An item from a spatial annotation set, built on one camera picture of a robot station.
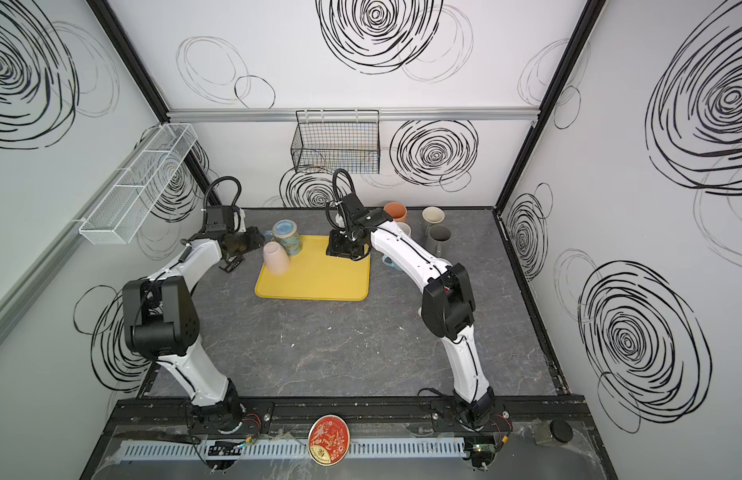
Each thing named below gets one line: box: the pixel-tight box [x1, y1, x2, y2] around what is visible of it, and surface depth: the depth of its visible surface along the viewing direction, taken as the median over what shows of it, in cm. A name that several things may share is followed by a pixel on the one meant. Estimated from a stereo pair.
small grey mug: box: [422, 206, 446, 224], surface depth 109 cm
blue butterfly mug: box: [264, 219, 303, 257], surface depth 101 cm
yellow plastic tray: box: [255, 236, 371, 301], surface depth 101 cm
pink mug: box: [263, 241, 290, 275], surface depth 101 cm
